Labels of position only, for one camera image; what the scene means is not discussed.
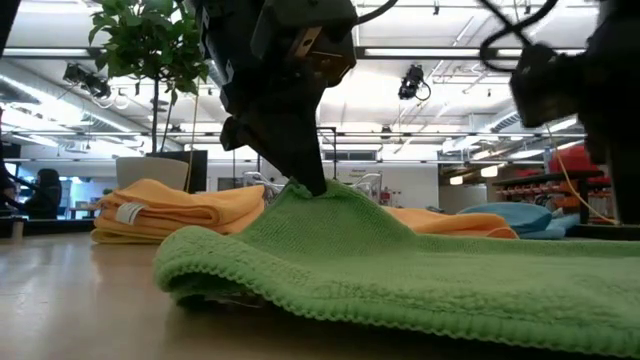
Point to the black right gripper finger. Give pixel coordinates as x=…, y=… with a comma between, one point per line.
x=627, y=190

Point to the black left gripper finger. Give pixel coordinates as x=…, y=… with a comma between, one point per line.
x=231, y=135
x=295, y=155

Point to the blue microfiber towel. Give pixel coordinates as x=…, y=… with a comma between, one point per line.
x=525, y=215

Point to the yellow microfiber towel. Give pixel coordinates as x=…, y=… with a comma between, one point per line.
x=130, y=239

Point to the green microfiber towel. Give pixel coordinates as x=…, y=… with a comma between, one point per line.
x=400, y=280

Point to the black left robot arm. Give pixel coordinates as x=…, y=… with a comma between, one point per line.
x=9, y=20

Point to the shelf with red bins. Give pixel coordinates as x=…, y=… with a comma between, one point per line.
x=575, y=165

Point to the clear plastic bin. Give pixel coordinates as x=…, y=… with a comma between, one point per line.
x=367, y=185

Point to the white plant pot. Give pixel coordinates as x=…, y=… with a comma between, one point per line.
x=150, y=172

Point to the green leafy plant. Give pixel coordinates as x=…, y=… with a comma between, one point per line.
x=150, y=40

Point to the black ceiling-hung device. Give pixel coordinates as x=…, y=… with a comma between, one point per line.
x=87, y=80

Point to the person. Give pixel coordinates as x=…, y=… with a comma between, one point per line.
x=45, y=195

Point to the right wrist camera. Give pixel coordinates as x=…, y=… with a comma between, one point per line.
x=545, y=85

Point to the black hanging camera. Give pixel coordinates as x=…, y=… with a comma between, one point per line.
x=411, y=80

